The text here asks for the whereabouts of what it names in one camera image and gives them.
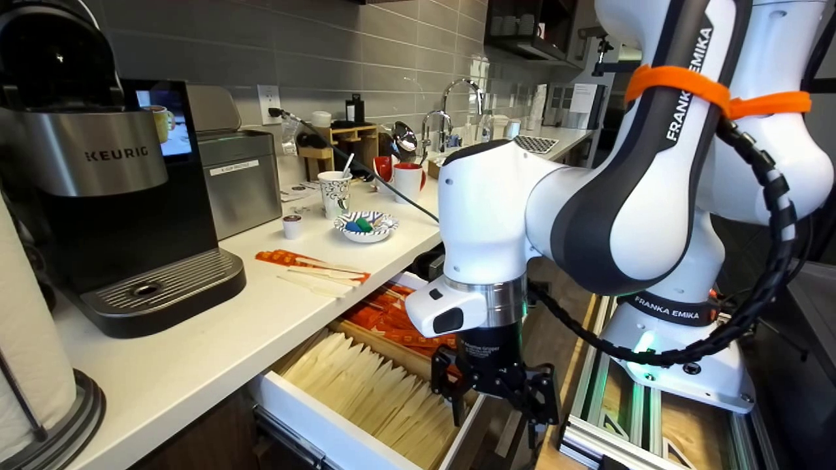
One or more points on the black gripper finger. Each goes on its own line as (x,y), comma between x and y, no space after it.
(446,383)
(539,401)

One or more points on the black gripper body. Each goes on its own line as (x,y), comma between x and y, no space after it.
(485,360)

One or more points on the white kitchen drawer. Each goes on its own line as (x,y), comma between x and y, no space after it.
(329,443)

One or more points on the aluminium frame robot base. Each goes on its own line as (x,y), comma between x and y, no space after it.
(613,423)

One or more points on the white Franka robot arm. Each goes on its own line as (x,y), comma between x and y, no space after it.
(688,222)

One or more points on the cream packets in drawer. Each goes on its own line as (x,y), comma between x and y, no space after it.
(373,393)

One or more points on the small patterned bowl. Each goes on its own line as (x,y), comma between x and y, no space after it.
(367,228)

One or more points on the orange stir stick packets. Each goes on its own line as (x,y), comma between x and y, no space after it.
(309,264)

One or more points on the white red mug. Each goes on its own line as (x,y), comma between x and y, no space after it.
(407,179)

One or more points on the small white creamer cup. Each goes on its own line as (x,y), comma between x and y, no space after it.
(291,225)

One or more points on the white paper cup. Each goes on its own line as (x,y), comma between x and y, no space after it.
(331,187)

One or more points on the wooden condiment organizer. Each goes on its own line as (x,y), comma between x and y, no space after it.
(329,148)

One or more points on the silver metal box appliance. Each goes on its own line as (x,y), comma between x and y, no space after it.
(237,162)

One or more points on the black silver Keurig coffee maker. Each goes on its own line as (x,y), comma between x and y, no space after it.
(101,176)

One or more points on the white paper towel roll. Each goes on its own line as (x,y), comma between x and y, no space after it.
(48,409)

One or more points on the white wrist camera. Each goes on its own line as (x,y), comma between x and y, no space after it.
(444,306)

